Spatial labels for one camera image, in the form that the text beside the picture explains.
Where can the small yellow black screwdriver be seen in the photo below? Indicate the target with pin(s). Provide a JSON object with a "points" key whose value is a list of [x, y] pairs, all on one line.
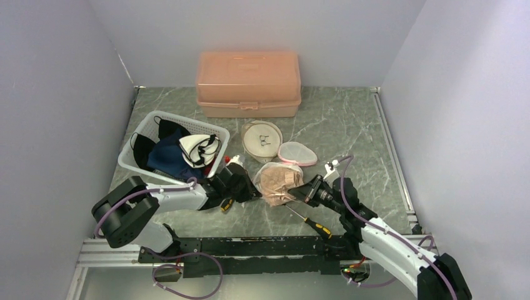
{"points": [[226, 205]]}

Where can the orange plastic storage box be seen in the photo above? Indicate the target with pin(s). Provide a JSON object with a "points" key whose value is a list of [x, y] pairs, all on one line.
{"points": [[256, 84]]}

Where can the long yellow black screwdriver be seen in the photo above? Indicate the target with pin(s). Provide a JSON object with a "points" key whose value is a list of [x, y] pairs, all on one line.
{"points": [[310, 221]]}

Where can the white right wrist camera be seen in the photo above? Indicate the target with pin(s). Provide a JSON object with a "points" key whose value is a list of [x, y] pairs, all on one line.
{"points": [[332, 172]]}

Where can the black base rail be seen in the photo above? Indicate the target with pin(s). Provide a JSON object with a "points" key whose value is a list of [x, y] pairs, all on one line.
{"points": [[206, 256]]}

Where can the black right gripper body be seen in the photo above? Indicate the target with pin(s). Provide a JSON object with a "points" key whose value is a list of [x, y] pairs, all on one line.
{"points": [[321, 193]]}

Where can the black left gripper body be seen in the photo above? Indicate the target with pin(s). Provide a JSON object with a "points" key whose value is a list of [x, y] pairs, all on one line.
{"points": [[240, 193]]}

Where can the pink rimmed mesh bag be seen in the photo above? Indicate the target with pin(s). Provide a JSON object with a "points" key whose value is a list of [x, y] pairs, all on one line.
{"points": [[295, 153]]}

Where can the navy blue bra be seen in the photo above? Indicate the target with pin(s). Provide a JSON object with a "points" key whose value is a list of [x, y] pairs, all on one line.
{"points": [[167, 157]]}

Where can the white mesh laundry bag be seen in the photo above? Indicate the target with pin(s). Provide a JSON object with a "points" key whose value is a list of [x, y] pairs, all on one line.
{"points": [[261, 140]]}

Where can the white black trimmed bra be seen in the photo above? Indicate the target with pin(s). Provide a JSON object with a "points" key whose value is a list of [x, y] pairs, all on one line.
{"points": [[199, 150]]}

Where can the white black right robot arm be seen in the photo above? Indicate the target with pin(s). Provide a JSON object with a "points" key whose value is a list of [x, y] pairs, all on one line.
{"points": [[426, 274]]}

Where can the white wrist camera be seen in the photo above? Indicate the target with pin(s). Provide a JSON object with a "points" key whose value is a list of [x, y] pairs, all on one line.
{"points": [[332, 172], [237, 159]]}

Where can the beige lace bra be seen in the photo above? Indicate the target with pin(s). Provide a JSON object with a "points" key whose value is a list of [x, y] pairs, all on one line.
{"points": [[274, 180]]}

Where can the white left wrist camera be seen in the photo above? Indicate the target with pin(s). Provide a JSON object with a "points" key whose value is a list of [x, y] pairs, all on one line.
{"points": [[237, 159]]}

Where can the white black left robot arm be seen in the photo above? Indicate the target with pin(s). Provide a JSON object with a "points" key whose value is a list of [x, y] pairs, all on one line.
{"points": [[125, 215]]}

